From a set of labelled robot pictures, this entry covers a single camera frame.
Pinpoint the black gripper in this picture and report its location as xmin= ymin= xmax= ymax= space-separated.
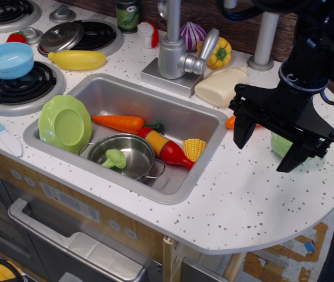
xmin=229 ymin=83 xmax=334 ymax=173

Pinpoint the green toy broccoli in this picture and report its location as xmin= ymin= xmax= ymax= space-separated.
xmin=101 ymin=149 xmax=126 ymax=169

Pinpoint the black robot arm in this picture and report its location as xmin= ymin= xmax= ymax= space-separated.
xmin=217 ymin=1 xmax=334 ymax=173

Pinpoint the small steel pan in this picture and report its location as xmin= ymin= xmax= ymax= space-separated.
xmin=78 ymin=133 xmax=166 ymax=183

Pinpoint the green toy cabbage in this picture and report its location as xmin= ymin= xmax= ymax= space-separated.
xmin=270 ymin=131 xmax=315 ymax=162

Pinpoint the small orange toy piece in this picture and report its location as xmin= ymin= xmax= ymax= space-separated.
xmin=225 ymin=115 xmax=261 ymax=130

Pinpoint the cream toy squeeze bottle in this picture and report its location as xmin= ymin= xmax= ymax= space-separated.
xmin=195 ymin=66 xmax=248 ymax=107

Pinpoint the yellow toy corn piece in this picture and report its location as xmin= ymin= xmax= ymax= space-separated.
xmin=183 ymin=139 xmax=207 ymax=162

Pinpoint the steel sink basin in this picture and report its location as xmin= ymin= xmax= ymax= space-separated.
xmin=24 ymin=74 xmax=226 ymax=204

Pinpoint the yellow toy bell pepper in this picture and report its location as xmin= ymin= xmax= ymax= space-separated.
xmin=207 ymin=37 xmax=232 ymax=69

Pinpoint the red yellow toy bottle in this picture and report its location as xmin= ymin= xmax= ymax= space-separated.
xmin=138 ymin=127 xmax=194 ymax=170

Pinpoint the silver toy faucet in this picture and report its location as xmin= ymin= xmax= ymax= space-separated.
xmin=141 ymin=0 xmax=219 ymax=98

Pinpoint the purple toy onion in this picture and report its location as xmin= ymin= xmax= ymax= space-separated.
xmin=180 ymin=21 xmax=206 ymax=51

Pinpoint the orange toy carrot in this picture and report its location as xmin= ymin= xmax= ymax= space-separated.
xmin=91 ymin=115 xmax=145 ymax=134

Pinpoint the red white toy cheese wedge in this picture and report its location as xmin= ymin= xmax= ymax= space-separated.
xmin=137 ymin=21 xmax=159 ymax=49

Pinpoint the green toy can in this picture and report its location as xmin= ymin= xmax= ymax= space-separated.
xmin=116 ymin=0 xmax=139 ymax=33

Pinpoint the back right stove burner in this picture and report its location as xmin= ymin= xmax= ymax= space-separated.
xmin=69 ymin=20 xmax=124 ymax=56

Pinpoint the stove burner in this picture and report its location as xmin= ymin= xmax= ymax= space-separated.
xmin=69 ymin=20 xmax=124 ymax=56
xmin=0 ymin=1 xmax=41 ymax=33
xmin=0 ymin=62 xmax=66 ymax=116

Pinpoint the green plastic plate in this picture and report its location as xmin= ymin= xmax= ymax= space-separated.
xmin=38 ymin=95 xmax=92 ymax=155

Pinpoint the yellow toy squash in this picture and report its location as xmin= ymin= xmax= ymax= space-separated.
xmin=48 ymin=50 xmax=106 ymax=71

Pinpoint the steel pot lid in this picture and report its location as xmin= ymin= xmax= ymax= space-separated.
xmin=38 ymin=22 xmax=84 ymax=54

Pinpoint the grey stove knob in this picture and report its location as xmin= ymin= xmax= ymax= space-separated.
xmin=49 ymin=4 xmax=76 ymax=24
xmin=21 ymin=26 xmax=43 ymax=45

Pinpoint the front left stove burner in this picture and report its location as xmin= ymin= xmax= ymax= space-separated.
xmin=0 ymin=62 xmax=66 ymax=116

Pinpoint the red toy strawberry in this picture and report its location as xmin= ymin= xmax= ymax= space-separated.
xmin=6 ymin=31 xmax=27 ymax=44

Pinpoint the blue plastic bowl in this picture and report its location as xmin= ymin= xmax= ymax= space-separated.
xmin=0 ymin=42 xmax=34 ymax=80

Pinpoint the blue white toy knife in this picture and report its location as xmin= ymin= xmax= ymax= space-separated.
xmin=0 ymin=123 xmax=23 ymax=157

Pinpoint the back left stove burner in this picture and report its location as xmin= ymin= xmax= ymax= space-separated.
xmin=0 ymin=1 xmax=41 ymax=33

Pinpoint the silver support post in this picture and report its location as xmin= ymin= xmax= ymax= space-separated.
xmin=248 ymin=12 xmax=279 ymax=72

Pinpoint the grey oven door handle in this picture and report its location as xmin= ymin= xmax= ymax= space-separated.
xmin=8 ymin=198 xmax=151 ymax=281

